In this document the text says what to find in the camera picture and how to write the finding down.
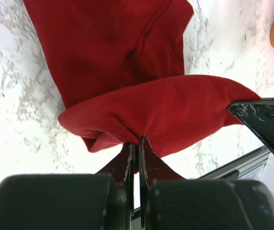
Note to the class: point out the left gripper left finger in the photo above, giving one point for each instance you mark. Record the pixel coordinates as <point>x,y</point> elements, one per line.
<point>120,207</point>

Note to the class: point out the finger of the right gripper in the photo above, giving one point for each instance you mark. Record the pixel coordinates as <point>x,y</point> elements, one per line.
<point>258,116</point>

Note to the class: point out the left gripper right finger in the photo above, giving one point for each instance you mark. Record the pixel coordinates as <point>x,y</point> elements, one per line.
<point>151,167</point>

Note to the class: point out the dark red t shirt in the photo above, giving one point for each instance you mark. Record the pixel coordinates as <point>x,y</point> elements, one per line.
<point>118,65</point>

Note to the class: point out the aluminium rail profile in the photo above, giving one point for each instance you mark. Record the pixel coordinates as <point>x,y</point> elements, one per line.
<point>249,166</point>

